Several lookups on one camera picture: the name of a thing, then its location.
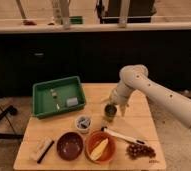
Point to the translucent green cup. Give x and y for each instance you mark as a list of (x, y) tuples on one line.
[(110, 112)]

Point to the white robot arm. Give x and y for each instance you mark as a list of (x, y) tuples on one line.
[(135, 77)]

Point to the grey cup in tray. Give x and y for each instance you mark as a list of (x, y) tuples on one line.
[(71, 102)]

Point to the green plastic tray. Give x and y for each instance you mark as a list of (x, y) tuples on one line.
[(43, 104)]

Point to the small items in tray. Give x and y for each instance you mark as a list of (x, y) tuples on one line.
[(54, 95)]

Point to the white cup with blue contents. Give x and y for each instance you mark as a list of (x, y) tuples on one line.
[(82, 124)]

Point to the dark purple bowl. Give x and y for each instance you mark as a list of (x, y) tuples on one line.
[(69, 146)]

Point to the yellow corn cob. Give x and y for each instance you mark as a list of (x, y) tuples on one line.
[(98, 150)]

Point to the orange bowl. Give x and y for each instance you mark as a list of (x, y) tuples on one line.
[(94, 140)]

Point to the green box on counter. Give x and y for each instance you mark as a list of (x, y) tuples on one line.
[(76, 19)]

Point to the bunch of brown grapes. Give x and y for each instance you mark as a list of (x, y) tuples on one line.
[(135, 151)]

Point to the white scrub brush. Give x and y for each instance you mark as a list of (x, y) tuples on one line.
[(40, 150)]

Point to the black chair base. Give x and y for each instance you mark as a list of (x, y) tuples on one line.
[(4, 117)]

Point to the white handled utensil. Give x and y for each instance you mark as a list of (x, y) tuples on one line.
[(121, 136)]

